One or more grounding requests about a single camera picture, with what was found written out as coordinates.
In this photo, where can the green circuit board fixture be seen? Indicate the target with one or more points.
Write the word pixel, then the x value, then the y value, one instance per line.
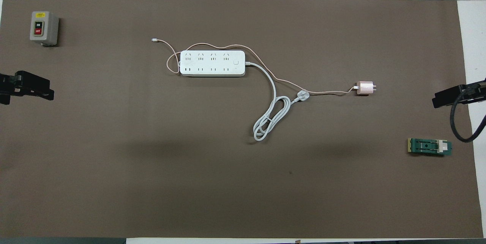
pixel 425 147

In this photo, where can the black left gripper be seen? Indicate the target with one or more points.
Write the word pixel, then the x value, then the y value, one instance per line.
pixel 7 88

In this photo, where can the grey on-off switch box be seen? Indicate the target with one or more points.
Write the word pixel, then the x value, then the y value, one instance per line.
pixel 49 27

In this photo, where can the pink charger adapter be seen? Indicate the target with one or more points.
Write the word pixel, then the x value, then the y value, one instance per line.
pixel 365 88

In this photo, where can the brown table mat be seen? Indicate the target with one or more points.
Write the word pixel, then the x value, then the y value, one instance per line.
pixel 228 179

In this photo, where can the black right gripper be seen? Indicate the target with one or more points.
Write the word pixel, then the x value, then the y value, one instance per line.
pixel 476 92

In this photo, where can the white power strip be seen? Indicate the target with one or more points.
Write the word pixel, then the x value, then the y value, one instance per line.
pixel 212 63

